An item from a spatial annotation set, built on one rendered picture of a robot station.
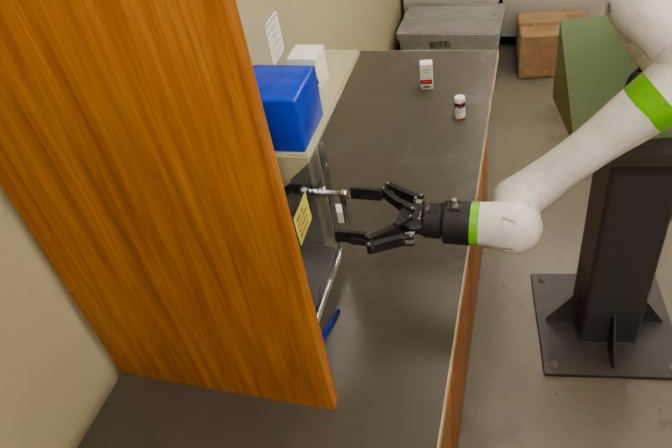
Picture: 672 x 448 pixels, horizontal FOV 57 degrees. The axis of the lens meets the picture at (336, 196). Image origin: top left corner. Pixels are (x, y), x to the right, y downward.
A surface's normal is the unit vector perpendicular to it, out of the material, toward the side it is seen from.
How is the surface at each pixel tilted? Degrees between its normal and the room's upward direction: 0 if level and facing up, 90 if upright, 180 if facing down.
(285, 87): 0
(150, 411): 0
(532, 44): 88
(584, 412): 0
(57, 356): 90
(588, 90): 45
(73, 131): 90
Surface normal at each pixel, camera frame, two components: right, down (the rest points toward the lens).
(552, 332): -0.15, -0.75
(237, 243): -0.26, 0.65
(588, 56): -0.12, -0.07
